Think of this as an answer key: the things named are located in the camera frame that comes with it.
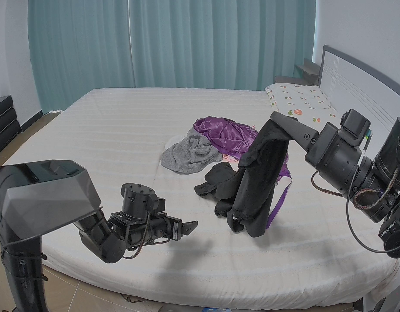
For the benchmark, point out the purple satin garment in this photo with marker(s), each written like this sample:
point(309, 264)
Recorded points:
point(219, 132)

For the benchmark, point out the pink garment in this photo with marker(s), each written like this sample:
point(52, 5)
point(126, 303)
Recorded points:
point(231, 158)

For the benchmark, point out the blue-green curtain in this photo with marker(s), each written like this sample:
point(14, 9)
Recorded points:
point(219, 31)
point(79, 37)

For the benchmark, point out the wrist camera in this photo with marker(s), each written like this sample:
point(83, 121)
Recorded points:
point(356, 125)
point(158, 205)

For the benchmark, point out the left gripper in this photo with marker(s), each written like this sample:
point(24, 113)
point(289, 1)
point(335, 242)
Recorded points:
point(164, 229)

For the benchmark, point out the white garment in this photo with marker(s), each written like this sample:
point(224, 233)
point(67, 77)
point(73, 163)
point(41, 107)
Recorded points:
point(172, 143)

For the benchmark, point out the grey knit garment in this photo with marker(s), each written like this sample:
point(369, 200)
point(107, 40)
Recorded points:
point(190, 156)

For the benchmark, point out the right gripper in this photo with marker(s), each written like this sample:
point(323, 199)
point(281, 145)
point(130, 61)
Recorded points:
point(333, 158)

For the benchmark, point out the bed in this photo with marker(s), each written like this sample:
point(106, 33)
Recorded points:
point(122, 125)

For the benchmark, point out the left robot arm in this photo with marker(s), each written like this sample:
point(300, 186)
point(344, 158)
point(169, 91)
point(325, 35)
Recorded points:
point(40, 187)

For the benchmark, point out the black T-shirt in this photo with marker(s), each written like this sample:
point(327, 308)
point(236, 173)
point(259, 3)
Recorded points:
point(258, 180)

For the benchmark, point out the white printed pillow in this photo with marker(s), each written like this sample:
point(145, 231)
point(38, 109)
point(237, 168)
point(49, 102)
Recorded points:
point(304, 99)

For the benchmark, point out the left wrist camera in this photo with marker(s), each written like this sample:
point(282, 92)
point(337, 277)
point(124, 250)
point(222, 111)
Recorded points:
point(158, 205)

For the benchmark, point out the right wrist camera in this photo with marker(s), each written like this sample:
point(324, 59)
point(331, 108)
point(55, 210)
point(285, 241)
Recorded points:
point(356, 125)

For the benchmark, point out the black chest of drawers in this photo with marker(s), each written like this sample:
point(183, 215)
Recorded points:
point(3, 125)

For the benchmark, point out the grey bedside table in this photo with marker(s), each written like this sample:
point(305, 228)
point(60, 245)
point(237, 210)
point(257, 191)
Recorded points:
point(300, 76)

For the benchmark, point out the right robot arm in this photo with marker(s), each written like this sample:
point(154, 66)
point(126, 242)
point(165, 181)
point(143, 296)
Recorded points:
point(391, 148)

